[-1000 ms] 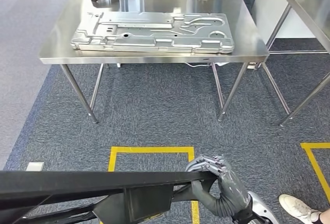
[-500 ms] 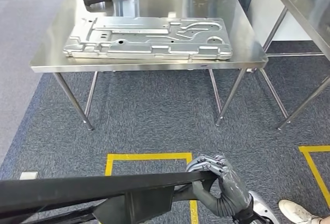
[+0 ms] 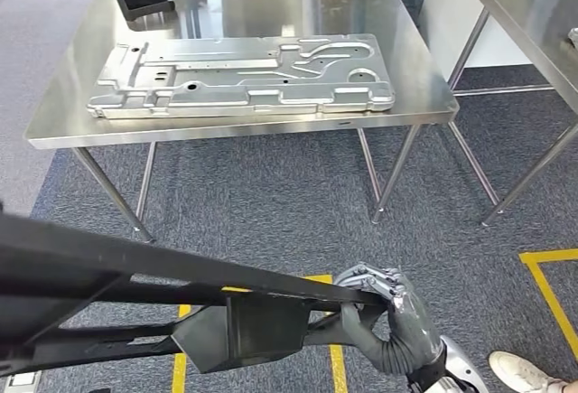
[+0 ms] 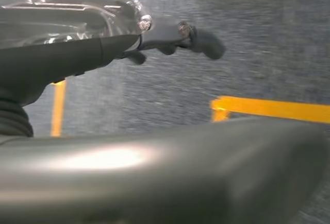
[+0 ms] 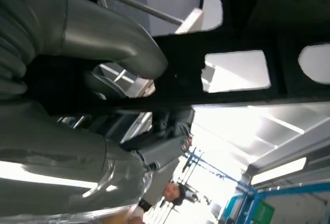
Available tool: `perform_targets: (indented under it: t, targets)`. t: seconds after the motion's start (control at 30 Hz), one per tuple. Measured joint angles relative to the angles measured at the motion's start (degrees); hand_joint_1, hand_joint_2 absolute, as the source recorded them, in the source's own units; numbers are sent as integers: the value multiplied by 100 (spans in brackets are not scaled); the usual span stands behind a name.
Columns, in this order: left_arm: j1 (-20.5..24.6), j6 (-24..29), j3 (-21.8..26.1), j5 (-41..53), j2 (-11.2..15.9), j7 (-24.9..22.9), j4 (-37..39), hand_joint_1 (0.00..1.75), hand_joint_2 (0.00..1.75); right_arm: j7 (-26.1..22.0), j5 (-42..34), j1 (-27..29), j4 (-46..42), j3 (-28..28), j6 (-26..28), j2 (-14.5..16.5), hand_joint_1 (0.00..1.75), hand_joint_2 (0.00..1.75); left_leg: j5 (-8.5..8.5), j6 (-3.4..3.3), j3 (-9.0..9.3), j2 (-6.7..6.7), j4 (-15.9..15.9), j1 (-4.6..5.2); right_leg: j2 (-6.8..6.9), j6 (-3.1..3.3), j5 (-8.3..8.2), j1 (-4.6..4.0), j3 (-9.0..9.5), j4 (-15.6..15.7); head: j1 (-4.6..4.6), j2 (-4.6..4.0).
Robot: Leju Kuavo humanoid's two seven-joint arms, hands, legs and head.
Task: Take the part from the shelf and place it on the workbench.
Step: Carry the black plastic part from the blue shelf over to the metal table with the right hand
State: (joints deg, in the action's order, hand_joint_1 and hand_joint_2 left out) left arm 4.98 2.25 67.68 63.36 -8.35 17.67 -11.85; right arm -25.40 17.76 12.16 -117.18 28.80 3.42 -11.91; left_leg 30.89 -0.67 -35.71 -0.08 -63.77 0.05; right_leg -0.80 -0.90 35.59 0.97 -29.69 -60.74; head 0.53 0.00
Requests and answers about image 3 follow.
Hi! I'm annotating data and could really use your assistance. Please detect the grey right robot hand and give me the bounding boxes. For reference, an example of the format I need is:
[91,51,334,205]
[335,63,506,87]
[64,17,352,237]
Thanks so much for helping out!
[334,263,446,377]

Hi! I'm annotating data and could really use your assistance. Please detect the black plastic frame part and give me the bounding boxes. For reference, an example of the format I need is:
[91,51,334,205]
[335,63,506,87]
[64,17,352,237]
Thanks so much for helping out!
[0,213,389,378]

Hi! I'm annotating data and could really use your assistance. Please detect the stainless steel workbench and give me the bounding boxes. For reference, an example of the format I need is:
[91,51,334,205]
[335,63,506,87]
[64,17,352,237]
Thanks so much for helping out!
[23,0,461,245]

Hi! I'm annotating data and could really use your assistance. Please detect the yellow floor tape square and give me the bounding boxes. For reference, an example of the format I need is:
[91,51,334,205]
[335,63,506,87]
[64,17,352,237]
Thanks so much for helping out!
[171,273,349,393]
[518,248,578,361]

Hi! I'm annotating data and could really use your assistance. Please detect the person's foot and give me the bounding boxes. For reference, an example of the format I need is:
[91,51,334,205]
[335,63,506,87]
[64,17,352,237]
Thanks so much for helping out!
[489,351,578,393]

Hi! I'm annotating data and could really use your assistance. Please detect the stainless steel table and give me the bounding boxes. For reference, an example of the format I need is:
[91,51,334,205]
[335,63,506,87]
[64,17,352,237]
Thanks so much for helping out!
[447,0,578,228]

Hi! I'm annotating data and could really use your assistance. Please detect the stamped silver metal panel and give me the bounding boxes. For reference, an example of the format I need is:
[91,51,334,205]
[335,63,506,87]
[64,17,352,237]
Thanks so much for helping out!
[87,33,396,121]

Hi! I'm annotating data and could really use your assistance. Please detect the silver floor socket cover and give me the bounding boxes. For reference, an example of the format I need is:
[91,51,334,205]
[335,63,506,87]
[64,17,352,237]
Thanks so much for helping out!
[0,370,42,393]

